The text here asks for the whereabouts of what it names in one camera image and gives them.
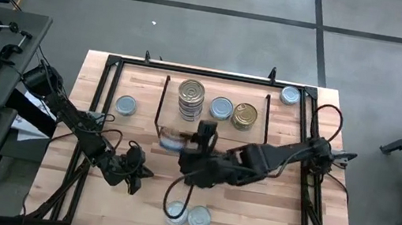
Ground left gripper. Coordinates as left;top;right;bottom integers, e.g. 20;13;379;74
99;152;158;199

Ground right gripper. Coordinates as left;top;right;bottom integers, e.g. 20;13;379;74
174;131;230;191

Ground wooden shelf black frame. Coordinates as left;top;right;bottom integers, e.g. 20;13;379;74
152;73;276;155

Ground green label tuna can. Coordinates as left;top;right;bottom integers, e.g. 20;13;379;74
277;84;303;108
113;93;140;118
208;94;237;123
186;204;214;225
162;198;192;225

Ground gold top can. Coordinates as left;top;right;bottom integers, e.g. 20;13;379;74
229;100;261;130
231;123;256;134

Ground white paper sheet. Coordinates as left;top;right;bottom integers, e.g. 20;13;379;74
8;114;54;147

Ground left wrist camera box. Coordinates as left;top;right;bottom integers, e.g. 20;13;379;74
124;142;148;169

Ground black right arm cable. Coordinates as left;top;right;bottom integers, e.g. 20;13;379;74
160;169;197;223

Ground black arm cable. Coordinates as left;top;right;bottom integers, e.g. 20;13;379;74
160;169;197;223
98;125;133;159

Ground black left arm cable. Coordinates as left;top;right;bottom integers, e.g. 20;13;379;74
98;125;133;159

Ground black right base cable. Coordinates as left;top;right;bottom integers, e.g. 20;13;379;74
307;101;348;146

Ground grey frame clamp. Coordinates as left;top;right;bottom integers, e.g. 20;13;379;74
331;148;359;169

